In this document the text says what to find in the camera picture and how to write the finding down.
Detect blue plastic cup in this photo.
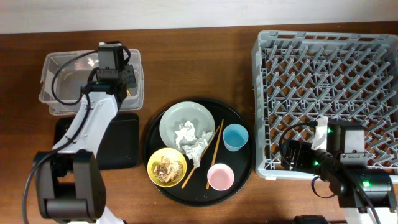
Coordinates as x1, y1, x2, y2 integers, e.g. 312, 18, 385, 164
223, 124, 249, 152

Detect white napkin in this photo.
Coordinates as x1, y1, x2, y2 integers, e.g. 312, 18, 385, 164
175, 121, 197, 151
182, 131, 214, 167

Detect pink plastic cup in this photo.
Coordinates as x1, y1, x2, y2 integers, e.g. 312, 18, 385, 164
207, 163, 234, 191

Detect yellow bowl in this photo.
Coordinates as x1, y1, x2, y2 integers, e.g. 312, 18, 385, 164
147, 148, 187, 188

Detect food scraps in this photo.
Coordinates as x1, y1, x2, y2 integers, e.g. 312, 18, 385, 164
154, 156, 183, 184

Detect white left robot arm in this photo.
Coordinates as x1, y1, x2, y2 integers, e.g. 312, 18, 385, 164
28, 64, 134, 223

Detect grey dishwasher rack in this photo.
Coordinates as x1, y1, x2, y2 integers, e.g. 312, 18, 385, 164
251, 30, 397, 182

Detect black rectangular tray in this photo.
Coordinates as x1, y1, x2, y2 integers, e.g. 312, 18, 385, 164
53, 112, 141, 170

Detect grey round plate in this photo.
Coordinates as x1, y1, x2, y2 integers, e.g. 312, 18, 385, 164
159, 101, 216, 154

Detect right wooden chopstick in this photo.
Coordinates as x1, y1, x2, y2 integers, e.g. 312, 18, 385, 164
206, 119, 224, 190

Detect wooden chopstick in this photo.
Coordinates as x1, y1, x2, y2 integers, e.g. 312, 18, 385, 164
181, 125, 221, 189
206, 119, 224, 190

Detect round black serving tray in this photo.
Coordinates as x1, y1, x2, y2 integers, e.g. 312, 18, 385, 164
143, 98, 255, 207

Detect left wooden chopstick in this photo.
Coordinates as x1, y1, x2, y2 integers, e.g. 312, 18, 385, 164
181, 125, 221, 189

